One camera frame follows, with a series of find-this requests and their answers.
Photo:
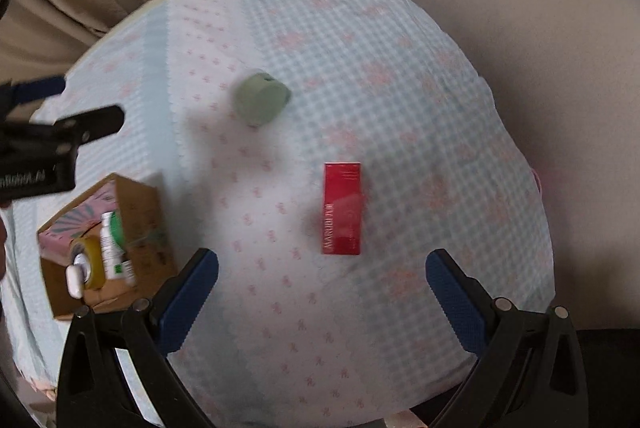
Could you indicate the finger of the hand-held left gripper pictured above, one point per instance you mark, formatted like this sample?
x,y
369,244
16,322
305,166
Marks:
x,y
90,124
37,89

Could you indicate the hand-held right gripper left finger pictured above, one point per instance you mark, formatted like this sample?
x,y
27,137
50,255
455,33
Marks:
x,y
192,295

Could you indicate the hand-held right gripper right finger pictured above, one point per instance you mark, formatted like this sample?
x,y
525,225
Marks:
x,y
452,298

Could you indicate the patterned cardboard box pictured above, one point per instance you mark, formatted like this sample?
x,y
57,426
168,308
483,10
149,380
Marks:
x,y
145,228

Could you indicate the white bottle green cap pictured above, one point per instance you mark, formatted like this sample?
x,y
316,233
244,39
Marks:
x,y
110,243

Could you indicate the yellow tape roll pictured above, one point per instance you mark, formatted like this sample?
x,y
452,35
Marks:
x,y
96,265

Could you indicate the white earbuds case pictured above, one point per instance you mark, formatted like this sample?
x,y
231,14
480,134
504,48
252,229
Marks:
x,y
75,282

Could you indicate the red carton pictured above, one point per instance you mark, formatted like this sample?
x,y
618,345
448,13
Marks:
x,y
342,208

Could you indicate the round pale green container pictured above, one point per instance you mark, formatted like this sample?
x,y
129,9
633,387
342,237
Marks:
x,y
262,100

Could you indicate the checked blue pink bedsheet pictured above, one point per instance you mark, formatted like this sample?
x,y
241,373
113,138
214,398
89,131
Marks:
x,y
350,98

